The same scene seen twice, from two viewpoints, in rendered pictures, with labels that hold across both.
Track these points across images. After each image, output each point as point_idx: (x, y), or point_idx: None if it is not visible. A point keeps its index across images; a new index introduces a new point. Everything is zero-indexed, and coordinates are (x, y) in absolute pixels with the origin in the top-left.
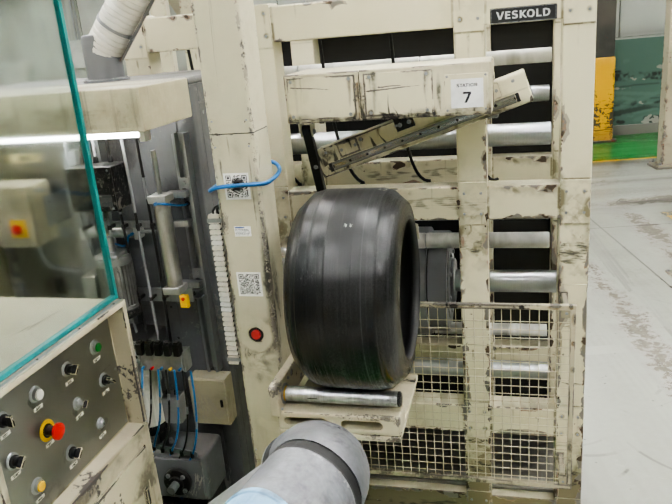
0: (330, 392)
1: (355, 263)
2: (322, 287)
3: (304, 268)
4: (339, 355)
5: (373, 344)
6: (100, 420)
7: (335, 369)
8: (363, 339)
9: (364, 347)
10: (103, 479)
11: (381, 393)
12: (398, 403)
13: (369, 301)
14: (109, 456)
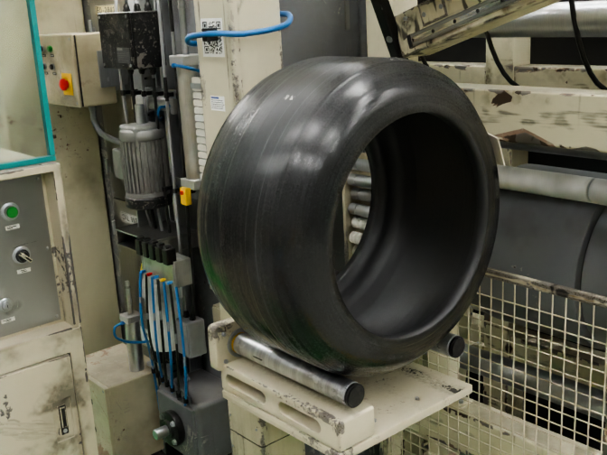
0: (277, 356)
1: (267, 153)
2: (225, 182)
3: (217, 152)
4: (240, 292)
5: (271, 284)
6: (4, 301)
7: (245, 314)
8: (258, 273)
9: (261, 286)
10: None
11: (331, 377)
12: (345, 400)
13: (267, 213)
14: (2, 346)
